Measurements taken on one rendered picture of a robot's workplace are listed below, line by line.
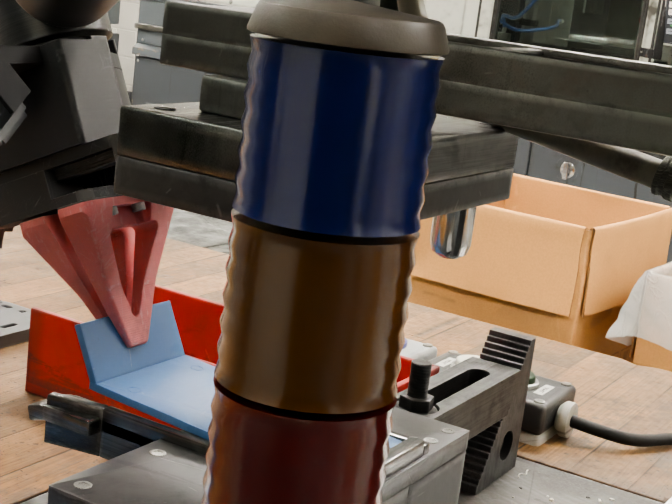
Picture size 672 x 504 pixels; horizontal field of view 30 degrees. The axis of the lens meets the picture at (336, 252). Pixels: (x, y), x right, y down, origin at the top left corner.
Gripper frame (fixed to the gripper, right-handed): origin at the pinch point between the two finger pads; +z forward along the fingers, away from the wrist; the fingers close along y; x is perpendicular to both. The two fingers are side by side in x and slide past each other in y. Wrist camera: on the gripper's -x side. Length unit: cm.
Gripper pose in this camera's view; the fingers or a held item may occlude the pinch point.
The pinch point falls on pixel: (129, 330)
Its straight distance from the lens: 63.5
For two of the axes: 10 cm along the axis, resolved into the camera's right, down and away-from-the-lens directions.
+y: 8.2, -2.1, -5.3
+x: 5.1, -1.3, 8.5
